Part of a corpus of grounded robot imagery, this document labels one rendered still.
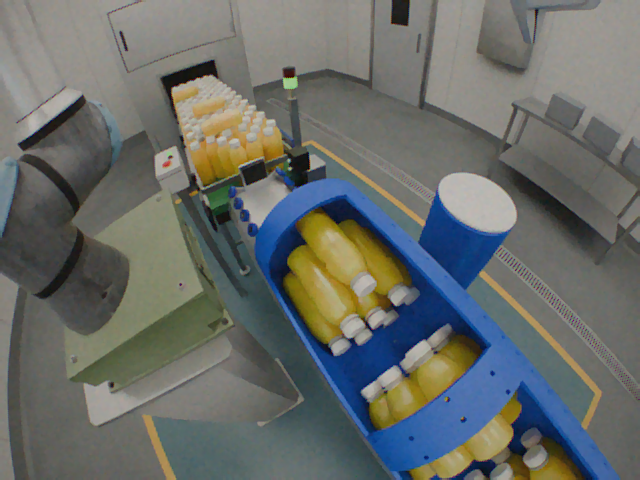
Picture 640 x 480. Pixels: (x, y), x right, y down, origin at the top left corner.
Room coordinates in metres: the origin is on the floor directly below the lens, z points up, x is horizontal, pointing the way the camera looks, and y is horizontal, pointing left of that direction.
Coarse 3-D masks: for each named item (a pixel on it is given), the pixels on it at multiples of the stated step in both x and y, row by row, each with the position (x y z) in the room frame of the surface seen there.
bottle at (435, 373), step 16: (432, 352) 0.07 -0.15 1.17; (432, 368) 0.04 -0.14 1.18; (448, 368) 0.04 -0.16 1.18; (432, 384) 0.02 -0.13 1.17; (448, 384) 0.02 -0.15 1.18; (496, 416) -0.05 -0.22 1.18; (480, 432) -0.06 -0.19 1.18; (496, 432) -0.07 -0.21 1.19; (512, 432) -0.08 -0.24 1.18; (480, 448) -0.08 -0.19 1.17; (496, 448) -0.09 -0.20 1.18
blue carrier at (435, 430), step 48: (336, 192) 0.35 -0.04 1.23; (288, 240) 0.35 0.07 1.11; (384, 240) 0.35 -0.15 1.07; (432, 288) 0.21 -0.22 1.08; (384, 336) 0.16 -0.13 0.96; (480, 336) 0.06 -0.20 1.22; (336, 384) 0.06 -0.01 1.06; (480, 384) 0.00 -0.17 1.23; (528, 384) -0.02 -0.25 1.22; (384, 432) -0.03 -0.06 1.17; (432, 432) -0.04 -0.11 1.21; (576, 432) -0.11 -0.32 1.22
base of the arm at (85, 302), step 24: (96, 240) 0.21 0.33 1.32; (72, 264) 0.14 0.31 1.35; (96, 264) 0.16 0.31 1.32; (120, 264) 0.18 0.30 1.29; (48, 288) 0.10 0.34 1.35; (72, 288) 0.12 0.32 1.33; (96, 288) 0.14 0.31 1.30; (120, 288) 0.15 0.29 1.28; (72, 312) 0.09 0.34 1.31; (96, 312) 0.11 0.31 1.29
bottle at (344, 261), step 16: (320, 208) 0.37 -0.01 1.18; (304, 224) 0.33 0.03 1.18; (320, 224) 0.32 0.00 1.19; (336, 224) 0.33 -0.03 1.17; (320, 240) 0.28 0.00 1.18; (336, 240) 0.28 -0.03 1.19; (320, 256) 0.26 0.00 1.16; (336, 256) 0.25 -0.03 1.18; (352, 256) 0.24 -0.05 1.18; (336, 272) 0.22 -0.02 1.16; (352, 272) 0.22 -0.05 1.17; (368, 272) 0.22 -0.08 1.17; (352, 288) 0.20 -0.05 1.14
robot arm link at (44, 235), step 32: (32, 160) 0.21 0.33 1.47; (0, 192) 0.14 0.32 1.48; (32, 192) 0.17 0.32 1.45; (64, 192) 0.20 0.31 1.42; (0, 224) 0.12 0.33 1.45; (32, 224) 0.14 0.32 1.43; (64, 224) 0.18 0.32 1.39; (0, 256) 0.10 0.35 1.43; (32, 256) 0.12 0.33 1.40; (64, 256) 0.14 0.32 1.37; (32, 288) 0.09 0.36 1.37
